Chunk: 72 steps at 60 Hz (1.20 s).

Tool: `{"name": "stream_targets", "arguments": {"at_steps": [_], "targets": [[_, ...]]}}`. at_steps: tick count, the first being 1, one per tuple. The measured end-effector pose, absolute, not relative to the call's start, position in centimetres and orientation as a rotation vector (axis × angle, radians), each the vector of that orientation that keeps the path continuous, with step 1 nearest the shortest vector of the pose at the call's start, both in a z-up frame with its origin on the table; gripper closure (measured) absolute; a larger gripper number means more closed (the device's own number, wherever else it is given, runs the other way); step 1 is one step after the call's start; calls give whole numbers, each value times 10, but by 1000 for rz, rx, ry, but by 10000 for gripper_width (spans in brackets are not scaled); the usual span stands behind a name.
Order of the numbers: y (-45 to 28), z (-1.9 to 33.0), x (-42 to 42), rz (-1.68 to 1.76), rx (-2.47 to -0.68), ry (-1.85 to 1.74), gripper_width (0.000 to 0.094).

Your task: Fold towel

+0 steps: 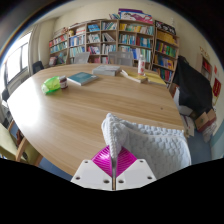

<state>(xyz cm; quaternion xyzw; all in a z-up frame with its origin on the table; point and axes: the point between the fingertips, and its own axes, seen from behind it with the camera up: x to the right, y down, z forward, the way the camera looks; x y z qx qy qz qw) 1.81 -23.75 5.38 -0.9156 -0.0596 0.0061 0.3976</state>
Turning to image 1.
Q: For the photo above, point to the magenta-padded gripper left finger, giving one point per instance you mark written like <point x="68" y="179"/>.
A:
<point x="90" y="175"/>

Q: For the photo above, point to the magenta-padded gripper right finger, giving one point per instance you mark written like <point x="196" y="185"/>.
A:
<point x="138" y="175"/>

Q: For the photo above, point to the white knitted towel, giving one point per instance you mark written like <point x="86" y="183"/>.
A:
<point x="156" y="150"/>

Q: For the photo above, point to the papers on floor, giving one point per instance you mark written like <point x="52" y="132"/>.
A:
<point x="189" y="125"/>

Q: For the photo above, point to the white box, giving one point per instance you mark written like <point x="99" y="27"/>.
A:
<point x="181" y="108"/>

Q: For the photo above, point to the white plastic bag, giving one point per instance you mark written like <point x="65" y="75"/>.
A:
<point x="209" y="133"/>

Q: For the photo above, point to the green upholstered chair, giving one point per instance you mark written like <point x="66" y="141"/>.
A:
<point x="8" y="145"/>

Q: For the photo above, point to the brown cardboard box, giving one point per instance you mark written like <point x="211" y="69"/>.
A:
<point x="206" y="120"/>

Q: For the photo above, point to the small dark jar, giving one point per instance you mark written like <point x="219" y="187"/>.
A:
<point x="63" y="82"/>

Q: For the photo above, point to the teal book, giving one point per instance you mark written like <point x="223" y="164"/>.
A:
<point x="82" y="78"/>

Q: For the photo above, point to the thin yellow book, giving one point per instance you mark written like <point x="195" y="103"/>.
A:
<point x="135" y="77"/>

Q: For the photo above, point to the green plastic bag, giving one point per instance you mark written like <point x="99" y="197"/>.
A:
<point x="50" y="85"/>

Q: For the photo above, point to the black cloth cover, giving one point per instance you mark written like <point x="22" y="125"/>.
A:
<point x="193" y="86"/>

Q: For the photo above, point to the grey book stack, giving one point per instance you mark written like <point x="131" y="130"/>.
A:
<point x="106" y="70"/>

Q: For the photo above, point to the white plastic bottle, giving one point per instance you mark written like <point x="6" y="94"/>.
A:
<point x="141" y="65"/>

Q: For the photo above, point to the grey mesh chair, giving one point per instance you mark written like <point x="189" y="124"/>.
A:
<point x="120" y="58"/>
<point x="81" y="58"/>

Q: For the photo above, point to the red hanging banner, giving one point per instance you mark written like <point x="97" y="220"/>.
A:
<point x="216" y="87"/>

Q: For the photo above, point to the dark office chair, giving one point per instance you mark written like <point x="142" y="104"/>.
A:
<point x="38" y="66"/>

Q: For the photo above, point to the window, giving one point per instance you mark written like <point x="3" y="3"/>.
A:
<point x="16" y="61"/>

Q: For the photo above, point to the wooden bookshelf unit with books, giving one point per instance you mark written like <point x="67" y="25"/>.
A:
<point x="133" y="36"/>

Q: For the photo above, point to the small wall shelf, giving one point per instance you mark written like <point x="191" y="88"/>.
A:
<point x="206" y="66"/>

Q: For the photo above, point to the small red wall sign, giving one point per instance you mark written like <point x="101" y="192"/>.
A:
<point x="215" y="69"/>

